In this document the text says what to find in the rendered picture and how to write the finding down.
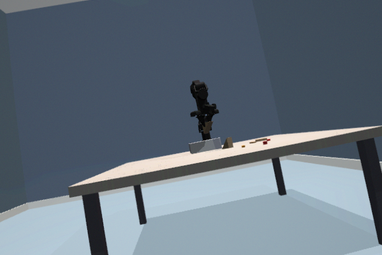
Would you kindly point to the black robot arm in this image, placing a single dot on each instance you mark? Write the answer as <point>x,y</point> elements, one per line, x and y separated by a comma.
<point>199,92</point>

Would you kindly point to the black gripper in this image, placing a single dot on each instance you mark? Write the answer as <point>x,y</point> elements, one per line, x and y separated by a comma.
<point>200,113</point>

